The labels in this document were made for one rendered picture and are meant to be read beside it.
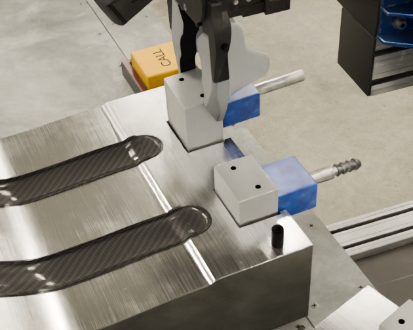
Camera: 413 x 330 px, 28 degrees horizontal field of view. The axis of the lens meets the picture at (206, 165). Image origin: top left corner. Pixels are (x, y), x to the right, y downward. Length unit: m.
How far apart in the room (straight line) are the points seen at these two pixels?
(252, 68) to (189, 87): 0.07
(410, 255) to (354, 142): 0.63
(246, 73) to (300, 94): 1.64
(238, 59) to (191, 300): 0.21
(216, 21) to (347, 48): 0.49
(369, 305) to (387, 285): 0.89
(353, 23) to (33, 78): 0.42
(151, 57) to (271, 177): 0.33
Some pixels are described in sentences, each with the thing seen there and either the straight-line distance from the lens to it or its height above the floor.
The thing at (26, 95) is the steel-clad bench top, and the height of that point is 0.80.
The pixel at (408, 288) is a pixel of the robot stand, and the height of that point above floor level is 0.21.
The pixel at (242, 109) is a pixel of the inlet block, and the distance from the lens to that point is 0.75.
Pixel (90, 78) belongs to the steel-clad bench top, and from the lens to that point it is 1.02.
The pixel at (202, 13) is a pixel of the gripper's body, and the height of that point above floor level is 1.04.
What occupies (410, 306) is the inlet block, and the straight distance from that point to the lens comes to 0.64.
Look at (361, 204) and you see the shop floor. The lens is 2.01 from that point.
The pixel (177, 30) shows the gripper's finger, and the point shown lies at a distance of 0.74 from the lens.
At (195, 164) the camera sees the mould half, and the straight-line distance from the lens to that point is 0.74.
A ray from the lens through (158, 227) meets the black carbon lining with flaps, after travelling 0.69.
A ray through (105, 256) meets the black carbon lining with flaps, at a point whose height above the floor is 0.88.
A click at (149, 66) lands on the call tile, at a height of 0.84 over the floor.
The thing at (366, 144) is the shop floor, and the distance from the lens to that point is 2.18.
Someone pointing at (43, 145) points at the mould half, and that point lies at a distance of 0.79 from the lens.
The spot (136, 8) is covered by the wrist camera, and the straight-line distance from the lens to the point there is 0.65.
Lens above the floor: 1.37
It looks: 41 degrees down
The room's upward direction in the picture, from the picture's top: 3 degrees counter-clockwise
